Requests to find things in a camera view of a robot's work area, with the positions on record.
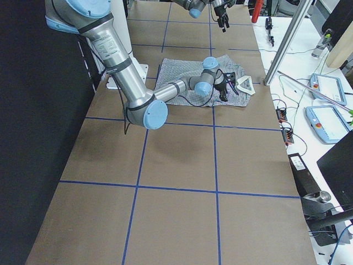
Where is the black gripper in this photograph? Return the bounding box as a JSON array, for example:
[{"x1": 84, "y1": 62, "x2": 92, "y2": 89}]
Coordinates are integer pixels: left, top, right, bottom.
[
  {"x1": 214, "y1": 73, "x2": 228, "y2": 102},
  {"x1": 215, "y1": 4, "x2": 229, "y2": 33}
]

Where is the striped polo shirt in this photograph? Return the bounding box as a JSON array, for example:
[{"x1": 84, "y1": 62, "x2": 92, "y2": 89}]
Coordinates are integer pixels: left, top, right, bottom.
[{"x1": 154, "y1": 55, "x2": 255, "y2": 107}]

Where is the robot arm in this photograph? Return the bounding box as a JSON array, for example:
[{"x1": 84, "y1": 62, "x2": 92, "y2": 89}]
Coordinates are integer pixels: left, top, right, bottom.
[
  {"x1": 172, "y1": 0, "x2": 235, "y2": 33},
  {"x1": 45, "y1": 1, "x2": 226, "y2": 129}
]

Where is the red cylinder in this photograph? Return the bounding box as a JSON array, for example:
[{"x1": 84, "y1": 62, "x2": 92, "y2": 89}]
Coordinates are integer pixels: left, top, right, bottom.
[{"x1": 252, "y1": 0, "x2": 264, "y2": 23}]

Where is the black tripod stick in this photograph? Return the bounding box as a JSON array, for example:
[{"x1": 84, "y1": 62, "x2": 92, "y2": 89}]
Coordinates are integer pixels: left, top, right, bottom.
[{"x1": 265, "y1": 0, "x2": 275, "y2": 47}]

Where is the far orange connector block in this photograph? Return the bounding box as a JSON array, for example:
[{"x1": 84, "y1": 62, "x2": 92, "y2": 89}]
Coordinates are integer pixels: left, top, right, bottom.
[{"x1": 275, "y1": 108, "x2": 287, "y2": 123}]

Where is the orange connector block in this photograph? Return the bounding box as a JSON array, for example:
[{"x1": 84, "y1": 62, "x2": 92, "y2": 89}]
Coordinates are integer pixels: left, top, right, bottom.
[
  {"x1": 275, "y1": 108, "x2": 287, "y2": 123},
  {"x1": 281, "y1": 129, "x2": 294, "y2": 146}
]

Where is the near orange connector block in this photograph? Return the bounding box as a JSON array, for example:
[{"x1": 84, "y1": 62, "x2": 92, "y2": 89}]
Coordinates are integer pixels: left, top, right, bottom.
[{"x1": 281, "y1": 129, "x2": 294, "y2": 146}]

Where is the clear water bottle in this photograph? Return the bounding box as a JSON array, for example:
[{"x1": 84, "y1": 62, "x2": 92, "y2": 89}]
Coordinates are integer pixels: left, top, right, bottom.
[{"x1": 311, "y1": 28, "x2": 334, "y2": 58}]

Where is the far teach pendant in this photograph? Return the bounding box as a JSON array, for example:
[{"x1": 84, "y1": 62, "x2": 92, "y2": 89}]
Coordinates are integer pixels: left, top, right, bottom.
[{"x1": 310, "y1": 73, "x2": 347, "y2": 105}]

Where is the teach pendant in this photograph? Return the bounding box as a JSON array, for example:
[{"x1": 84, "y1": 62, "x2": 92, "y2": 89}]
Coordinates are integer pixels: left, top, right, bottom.
[
  {"x1": 310, "y1": 73, "x2": 347, "y2": 105},
  {"x1": 305, "y1": 105, "x2": 351, "y2": 144}
]

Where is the near teach pendant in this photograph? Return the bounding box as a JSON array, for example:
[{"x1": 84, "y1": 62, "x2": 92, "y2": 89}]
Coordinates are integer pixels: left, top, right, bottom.
[{"x1": 305, "y1": 105, "x2": 351, "y2": 144}]

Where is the black box with label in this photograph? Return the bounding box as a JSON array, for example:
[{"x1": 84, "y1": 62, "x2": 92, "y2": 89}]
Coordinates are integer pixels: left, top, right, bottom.
[{"x1": 288, "y1": 153, "x2": 321, "y2": 197}]

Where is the reacher grabber stick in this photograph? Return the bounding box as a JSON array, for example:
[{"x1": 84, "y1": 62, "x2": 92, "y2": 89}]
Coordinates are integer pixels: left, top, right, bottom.
[{"x1": 278, "y1": 71, "x2": 353, "y2": 118}]

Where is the black monitor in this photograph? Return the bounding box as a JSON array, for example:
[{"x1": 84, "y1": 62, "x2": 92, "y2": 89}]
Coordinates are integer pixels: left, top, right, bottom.
[{"x1": 317, "y1": 131, "x2": 353, "y2": 210}]

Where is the aluminium frame post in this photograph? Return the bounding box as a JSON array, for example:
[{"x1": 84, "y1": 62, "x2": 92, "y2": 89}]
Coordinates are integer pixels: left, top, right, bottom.
[{"x1": 264, "y1": 0, "x2": 315, "y2": 86}]

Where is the white mounting pedestal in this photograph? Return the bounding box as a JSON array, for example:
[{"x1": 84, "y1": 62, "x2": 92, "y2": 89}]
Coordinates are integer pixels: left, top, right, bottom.
[{"x1": 110, "y1": 0, "x2": 148, "y2": 83}]

